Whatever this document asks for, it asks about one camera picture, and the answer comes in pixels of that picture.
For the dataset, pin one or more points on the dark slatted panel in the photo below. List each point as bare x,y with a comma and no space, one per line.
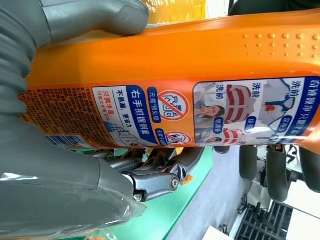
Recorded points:
263,223

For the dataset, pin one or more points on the green table mat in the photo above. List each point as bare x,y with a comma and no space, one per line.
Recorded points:
162,215

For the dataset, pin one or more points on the cardboard with yellow tape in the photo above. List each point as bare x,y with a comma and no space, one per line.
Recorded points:
175,11

